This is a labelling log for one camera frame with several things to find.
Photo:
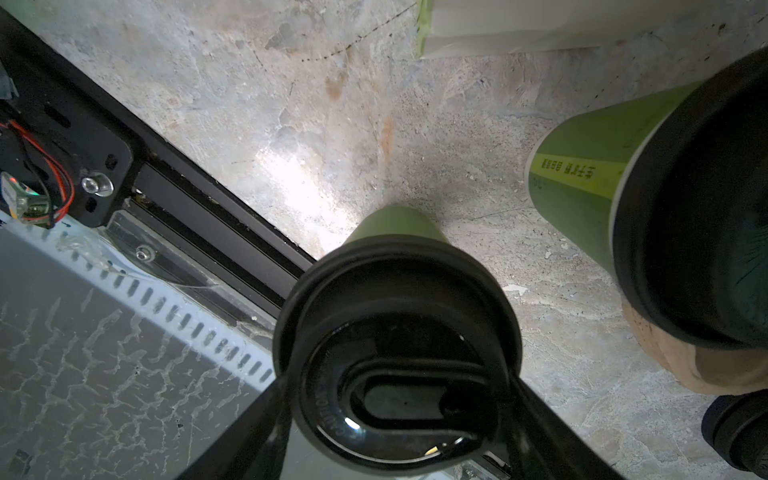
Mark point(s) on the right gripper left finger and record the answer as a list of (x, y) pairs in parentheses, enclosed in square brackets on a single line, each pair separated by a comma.
[(254, 446)]

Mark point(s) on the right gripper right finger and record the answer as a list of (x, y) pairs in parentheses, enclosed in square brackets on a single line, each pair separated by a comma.
[(541, 446)]

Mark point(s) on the green paper coffee cup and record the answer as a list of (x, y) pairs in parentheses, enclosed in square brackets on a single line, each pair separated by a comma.
[(576, 173)]

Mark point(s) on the white paper takeout bag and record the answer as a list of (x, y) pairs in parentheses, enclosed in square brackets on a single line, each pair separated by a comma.
[(480, 28)]

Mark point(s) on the black coffee lid stack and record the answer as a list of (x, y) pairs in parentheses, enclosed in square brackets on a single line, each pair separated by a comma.
[(736, 428)]

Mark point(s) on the brown pulp cup carrier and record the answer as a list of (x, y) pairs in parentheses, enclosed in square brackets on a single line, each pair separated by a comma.
[(700, 369)]

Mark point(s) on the white slotted cable duct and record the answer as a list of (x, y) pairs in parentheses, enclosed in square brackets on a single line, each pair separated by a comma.
[(161, 304)]

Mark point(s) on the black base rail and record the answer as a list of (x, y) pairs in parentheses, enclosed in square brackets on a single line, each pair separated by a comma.
[(67, 137)]

